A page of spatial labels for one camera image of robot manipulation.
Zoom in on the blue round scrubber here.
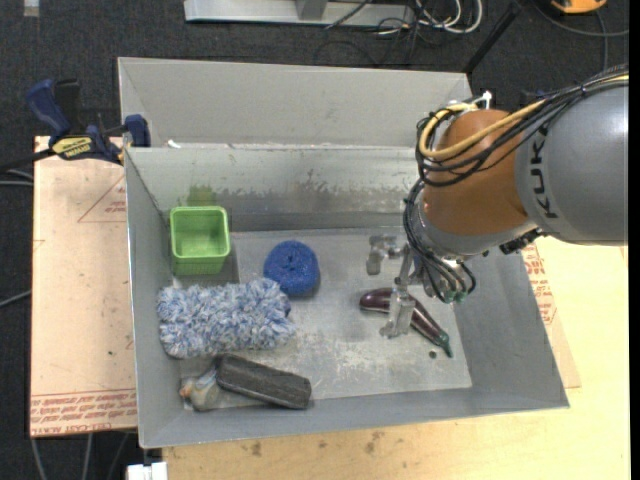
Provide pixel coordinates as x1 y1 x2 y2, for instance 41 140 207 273
262 239 322 299

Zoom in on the green plastic basket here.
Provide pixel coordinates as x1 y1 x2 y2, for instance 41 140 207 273
169 205 233 277

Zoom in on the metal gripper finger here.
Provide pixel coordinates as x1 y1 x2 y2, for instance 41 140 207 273
365 233 404 276
378 288 417 340

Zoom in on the purple toy eggplant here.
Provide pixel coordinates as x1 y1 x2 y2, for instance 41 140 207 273
358 287 454 359

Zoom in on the brown cardboard board, red print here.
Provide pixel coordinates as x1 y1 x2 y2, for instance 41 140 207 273
29 135 584 439

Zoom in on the dark grey flat block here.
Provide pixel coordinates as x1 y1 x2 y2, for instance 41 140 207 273
214 353 313 411

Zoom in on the grey metal bin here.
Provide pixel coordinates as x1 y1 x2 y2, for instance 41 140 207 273
117 56 571 450

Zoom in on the blue and white fluffy duster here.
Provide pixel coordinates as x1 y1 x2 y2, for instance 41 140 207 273
155 277 298 361

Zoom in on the black cylinder on white bracket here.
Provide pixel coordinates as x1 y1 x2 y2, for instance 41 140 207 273
498 227 539 256

